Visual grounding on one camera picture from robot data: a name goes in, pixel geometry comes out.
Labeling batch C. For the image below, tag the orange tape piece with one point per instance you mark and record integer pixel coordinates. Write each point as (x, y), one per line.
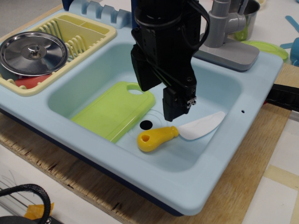
(34, 212)

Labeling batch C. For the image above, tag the cream plastic dish rack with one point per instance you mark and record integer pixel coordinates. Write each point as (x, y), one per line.
(82, 37)

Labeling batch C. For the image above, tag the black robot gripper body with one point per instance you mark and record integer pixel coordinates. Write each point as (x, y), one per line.
(169, 48)

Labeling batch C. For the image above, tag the black clamp bar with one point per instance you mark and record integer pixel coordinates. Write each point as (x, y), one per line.
(283, 96)

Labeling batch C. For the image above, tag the stainless steel pot lid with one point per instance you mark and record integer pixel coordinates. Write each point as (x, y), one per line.
(33, 54)

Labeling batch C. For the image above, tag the yellow handled white toy knife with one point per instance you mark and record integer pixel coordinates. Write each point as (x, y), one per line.
(151, 139)

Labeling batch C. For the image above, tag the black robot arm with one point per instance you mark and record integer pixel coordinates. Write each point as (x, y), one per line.
(153, 12)

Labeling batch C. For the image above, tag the red plastic plate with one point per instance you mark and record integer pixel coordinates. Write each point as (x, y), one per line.
(31, 82)

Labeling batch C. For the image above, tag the light blue toy sink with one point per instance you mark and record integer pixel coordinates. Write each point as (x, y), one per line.
(180, 175)

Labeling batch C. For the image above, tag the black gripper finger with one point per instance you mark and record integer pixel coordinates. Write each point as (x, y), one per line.
(175, 104)
(143, 70)

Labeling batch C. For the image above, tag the green translucent plastic lid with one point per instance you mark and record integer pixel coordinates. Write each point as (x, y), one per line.
(269, 48)

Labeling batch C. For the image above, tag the grey toy faucet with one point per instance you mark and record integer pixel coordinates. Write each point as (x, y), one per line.
(218, 48)

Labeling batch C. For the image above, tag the blue plastic spatula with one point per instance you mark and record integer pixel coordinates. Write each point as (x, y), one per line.
(292, 21)

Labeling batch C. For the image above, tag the green plastic cutting board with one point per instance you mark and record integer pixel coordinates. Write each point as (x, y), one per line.
(116, 111)

